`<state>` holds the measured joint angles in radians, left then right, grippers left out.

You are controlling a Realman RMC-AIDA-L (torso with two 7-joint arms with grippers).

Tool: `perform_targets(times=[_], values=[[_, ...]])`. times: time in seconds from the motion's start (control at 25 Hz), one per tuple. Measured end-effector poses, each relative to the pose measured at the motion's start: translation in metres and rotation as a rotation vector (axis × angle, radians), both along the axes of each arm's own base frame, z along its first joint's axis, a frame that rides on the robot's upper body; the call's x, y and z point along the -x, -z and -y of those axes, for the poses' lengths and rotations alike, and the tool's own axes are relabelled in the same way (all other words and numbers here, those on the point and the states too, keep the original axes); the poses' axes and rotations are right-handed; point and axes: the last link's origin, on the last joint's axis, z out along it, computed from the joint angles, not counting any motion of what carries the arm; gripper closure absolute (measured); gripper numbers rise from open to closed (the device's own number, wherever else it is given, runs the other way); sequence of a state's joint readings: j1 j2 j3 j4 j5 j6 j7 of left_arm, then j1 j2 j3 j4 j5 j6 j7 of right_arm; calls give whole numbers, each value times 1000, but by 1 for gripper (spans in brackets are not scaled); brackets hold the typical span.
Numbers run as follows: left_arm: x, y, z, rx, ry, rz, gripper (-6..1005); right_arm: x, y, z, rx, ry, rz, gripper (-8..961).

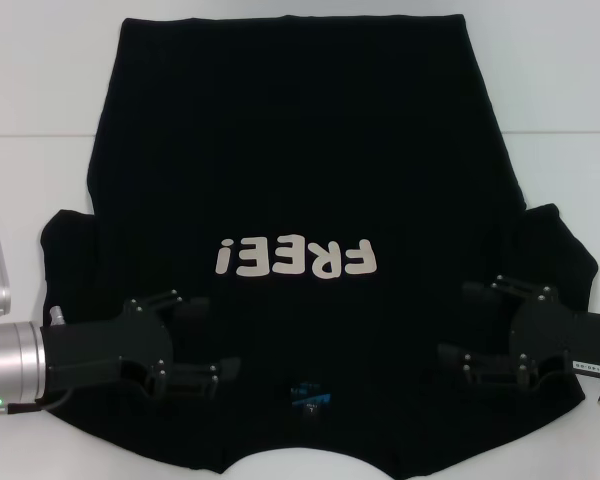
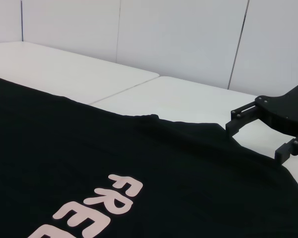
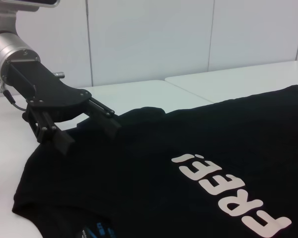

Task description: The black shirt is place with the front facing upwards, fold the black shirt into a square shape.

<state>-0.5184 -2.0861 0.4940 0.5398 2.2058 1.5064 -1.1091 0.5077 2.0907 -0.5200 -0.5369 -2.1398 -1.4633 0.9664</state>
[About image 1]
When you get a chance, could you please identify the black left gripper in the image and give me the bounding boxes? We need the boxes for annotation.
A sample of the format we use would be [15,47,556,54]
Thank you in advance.
[39,287,242,402]

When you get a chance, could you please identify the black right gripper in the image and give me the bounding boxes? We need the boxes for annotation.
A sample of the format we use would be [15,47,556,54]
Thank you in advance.
[436,273,600,387]

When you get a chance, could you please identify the black T-shirt with FREE print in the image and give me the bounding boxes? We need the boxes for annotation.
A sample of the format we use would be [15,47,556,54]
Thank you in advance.
[39,13,600,480]

